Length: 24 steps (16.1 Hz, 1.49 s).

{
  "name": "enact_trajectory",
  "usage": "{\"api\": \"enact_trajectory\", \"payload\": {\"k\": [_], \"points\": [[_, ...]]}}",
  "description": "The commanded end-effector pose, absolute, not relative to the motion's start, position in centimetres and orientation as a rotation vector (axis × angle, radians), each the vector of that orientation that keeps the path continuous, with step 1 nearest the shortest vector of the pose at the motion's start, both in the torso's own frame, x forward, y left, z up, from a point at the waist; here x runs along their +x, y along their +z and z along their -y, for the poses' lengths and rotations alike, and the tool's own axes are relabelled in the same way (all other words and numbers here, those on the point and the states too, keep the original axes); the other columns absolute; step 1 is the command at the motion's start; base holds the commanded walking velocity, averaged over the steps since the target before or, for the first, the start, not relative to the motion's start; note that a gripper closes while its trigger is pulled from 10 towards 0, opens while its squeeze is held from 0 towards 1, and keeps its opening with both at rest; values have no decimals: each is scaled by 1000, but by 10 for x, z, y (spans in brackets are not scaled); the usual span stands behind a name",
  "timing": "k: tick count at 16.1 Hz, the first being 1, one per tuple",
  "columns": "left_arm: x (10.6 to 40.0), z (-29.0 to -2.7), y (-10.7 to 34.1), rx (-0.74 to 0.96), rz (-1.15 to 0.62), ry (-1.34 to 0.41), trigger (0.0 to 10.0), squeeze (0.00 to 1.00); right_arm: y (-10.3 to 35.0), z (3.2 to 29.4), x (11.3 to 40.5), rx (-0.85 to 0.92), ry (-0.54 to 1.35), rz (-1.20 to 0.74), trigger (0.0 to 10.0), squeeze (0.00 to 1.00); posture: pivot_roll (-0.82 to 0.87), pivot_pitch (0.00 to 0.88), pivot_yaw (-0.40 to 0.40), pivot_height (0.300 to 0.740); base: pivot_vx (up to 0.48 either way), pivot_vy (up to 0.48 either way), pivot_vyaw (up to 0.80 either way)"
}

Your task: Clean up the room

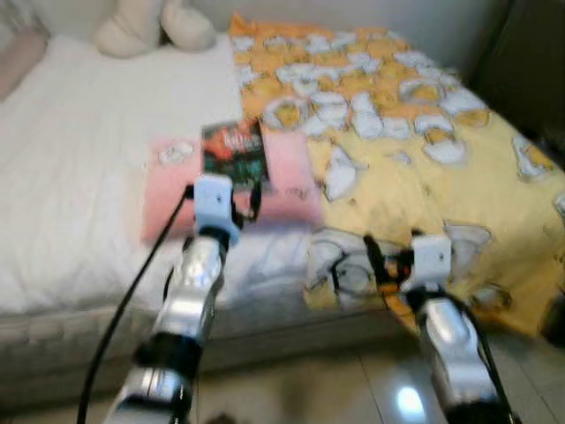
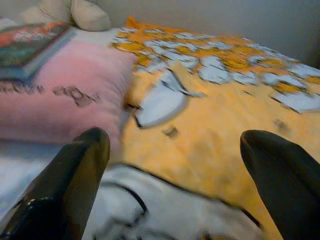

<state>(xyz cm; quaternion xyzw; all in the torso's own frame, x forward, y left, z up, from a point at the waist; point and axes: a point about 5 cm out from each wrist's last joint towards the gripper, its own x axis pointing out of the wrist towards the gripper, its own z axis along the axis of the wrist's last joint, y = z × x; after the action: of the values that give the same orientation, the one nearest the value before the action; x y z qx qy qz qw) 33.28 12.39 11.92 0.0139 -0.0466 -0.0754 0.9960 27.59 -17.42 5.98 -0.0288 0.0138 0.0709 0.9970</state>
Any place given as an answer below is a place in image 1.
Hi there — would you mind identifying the dark brown furniture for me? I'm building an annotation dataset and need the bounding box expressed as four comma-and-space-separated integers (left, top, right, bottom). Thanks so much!
466, 0, 565, 155

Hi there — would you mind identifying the dusty pink cushion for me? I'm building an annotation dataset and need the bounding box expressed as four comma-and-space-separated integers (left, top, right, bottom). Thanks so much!
0, 26, 50, 100

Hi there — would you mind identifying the pink pillow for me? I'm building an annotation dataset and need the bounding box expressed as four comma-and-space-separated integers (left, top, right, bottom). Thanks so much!
139, 131, 325, 246

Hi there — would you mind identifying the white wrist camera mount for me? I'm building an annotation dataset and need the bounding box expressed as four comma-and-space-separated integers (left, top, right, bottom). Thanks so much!
411, 232, 454, 294
192, 174, 237, 241

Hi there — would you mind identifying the cream plush toy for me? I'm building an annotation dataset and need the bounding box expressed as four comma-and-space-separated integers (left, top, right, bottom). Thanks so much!
93, 0, 218, 59

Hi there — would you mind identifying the bed with white sheet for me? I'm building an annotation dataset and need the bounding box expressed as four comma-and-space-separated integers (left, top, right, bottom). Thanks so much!
0, 0, 565, 382

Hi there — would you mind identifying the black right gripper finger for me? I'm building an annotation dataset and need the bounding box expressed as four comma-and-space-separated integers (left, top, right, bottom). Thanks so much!
364, 233, 388, 285

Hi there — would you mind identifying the dark printed book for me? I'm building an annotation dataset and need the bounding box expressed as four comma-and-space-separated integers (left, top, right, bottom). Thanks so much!
200, 119, 271, 192

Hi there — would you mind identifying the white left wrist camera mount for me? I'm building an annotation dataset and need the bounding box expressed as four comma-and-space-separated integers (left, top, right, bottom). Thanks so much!
192, 174, 237, 241

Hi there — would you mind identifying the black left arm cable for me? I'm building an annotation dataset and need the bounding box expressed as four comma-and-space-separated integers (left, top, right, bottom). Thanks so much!
76, 184, 197, 424

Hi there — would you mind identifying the yellow cartoon print blanket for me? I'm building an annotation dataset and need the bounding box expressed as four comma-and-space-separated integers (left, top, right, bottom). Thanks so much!
228, 12, 565, 342

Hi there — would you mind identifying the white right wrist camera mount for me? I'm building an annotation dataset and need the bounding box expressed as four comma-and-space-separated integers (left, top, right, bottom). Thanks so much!
411, 232, 454, 294

